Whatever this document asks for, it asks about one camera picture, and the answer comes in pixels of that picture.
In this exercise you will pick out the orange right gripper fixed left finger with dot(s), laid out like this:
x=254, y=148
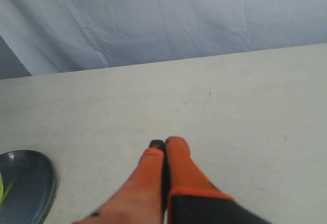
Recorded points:
x=141, y=198

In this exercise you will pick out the black right gripper moving right finger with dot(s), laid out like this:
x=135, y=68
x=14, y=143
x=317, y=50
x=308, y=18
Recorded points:
x=192, y=197

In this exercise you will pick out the thin yellow stick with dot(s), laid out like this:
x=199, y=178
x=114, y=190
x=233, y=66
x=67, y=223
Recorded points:
x=4, y=191

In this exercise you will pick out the round stainless steel plate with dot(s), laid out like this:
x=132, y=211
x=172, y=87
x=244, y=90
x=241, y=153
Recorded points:
x=31, y=181

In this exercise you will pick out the white backdrop cloth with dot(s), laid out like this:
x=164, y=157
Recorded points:
x=54, y=36

